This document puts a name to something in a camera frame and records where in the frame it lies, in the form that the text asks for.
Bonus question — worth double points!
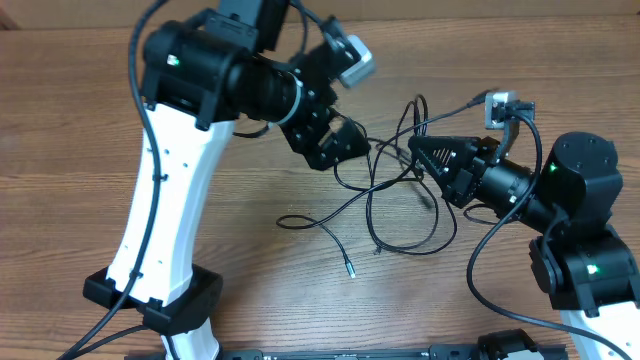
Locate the black USB cable bundle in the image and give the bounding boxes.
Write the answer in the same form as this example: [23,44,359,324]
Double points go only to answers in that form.
[275,89,501,280]

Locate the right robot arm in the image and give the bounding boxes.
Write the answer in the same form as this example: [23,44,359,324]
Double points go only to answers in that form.
[409,132,639,359]

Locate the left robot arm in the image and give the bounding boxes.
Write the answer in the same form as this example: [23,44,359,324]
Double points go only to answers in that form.
[83,1,375,359]

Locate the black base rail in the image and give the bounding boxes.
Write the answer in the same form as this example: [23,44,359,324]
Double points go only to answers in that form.
[124,327,569,360]

